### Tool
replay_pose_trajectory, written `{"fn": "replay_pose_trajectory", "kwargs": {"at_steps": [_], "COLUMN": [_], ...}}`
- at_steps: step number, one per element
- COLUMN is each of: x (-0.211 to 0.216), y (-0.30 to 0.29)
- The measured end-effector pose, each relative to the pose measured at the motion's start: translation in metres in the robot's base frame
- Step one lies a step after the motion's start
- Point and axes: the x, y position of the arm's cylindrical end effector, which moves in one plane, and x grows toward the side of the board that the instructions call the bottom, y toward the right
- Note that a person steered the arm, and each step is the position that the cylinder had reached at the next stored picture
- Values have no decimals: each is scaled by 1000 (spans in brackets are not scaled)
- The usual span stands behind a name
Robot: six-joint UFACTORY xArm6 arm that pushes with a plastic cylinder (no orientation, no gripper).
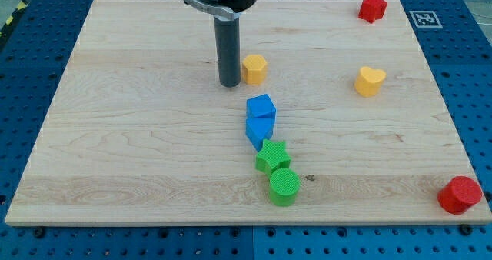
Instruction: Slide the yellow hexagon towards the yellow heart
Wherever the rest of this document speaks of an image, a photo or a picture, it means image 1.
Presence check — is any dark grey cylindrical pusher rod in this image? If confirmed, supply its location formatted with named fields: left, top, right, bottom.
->
left=214, top=17, right=241, bottom=88

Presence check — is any yellow hexagon block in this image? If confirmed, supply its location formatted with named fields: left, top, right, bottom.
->
left=242, top=55, right=268, bottom=85

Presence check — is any yellow heart block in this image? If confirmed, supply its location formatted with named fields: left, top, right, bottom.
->
left=354, top=66, right=387, bottom=97

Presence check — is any blue cube block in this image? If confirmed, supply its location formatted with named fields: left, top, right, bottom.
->
left=246, top=94, right=276, bottom=119

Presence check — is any blue triangle block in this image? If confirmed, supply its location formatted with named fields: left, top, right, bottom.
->
left=245, top=118, right=274, bottom=151

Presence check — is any green star block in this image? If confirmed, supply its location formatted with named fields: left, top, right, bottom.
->
left=254, top=139, right=291, bottom=178

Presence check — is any light wooden board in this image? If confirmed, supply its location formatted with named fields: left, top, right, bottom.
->
left=5, top=0, right=491, bottom=227

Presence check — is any red star block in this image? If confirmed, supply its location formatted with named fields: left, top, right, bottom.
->
left=358, top=0, right=387, bottom=24

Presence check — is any green cylinder block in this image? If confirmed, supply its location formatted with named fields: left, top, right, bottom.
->
left=268, top=168, right=301, bottom=207

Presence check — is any white fiducial marker tag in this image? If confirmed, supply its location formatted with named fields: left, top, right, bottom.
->
left=410, top=10, right=442, bottom=28

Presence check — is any red cylinder block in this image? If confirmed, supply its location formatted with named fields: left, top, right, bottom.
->
left=437, top=176, right=482, bottom=215

